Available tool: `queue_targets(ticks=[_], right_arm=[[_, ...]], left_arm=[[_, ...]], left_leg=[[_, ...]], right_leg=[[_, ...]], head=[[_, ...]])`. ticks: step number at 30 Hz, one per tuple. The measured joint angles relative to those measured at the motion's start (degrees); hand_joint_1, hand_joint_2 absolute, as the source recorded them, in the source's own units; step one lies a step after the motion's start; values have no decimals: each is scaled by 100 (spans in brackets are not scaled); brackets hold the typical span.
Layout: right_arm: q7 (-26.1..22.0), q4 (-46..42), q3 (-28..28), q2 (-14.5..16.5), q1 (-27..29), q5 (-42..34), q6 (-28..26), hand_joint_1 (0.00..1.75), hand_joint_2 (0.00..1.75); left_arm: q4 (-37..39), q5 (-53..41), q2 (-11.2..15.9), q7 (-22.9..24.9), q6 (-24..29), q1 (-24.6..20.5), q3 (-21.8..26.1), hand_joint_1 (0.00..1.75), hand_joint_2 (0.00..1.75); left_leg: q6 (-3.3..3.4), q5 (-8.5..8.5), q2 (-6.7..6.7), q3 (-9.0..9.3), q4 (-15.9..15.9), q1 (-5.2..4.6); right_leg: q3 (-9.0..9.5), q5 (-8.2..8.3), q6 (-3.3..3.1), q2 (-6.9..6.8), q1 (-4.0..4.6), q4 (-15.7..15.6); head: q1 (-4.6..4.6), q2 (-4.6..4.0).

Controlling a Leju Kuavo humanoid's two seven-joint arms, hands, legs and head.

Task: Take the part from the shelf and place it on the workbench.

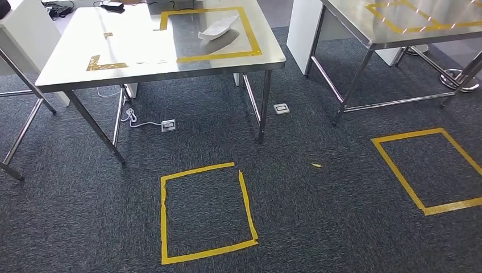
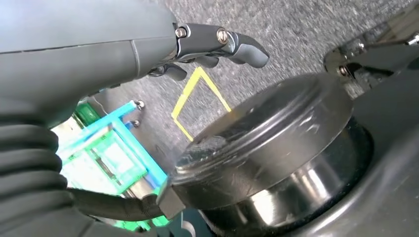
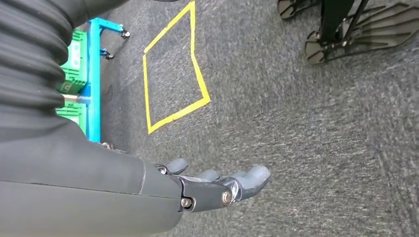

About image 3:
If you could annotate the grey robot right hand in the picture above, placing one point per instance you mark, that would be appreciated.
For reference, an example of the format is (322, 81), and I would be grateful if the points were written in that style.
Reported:
(65, 183)

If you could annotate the blue metal shelf rack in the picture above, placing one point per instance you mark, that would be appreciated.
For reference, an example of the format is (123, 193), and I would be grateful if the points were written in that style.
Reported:
(94, 81)

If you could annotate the green plastic crate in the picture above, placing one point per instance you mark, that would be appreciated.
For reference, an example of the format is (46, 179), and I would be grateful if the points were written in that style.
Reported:
(77, 65)
(73, 113)

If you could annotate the yellow floor tape square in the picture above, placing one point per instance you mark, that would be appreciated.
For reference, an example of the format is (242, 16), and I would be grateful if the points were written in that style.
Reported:
(176, 114)

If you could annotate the black robot right foot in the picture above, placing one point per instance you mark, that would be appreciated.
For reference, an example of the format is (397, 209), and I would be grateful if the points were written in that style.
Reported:
(376, 29)

